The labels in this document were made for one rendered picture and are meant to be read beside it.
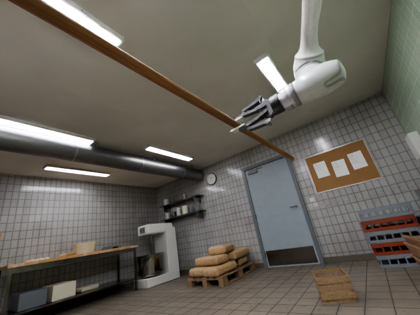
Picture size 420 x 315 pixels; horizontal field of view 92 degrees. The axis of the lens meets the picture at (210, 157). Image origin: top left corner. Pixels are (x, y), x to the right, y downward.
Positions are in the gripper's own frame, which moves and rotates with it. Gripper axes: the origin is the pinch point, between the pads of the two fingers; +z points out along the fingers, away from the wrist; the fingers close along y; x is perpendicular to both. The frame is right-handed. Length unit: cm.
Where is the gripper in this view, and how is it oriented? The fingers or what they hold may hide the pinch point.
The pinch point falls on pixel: (237, 125)
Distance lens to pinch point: 90.7
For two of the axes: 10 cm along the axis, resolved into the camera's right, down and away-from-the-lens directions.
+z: -7.7, 3.6, 5.3
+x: 6.2, 1.9, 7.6
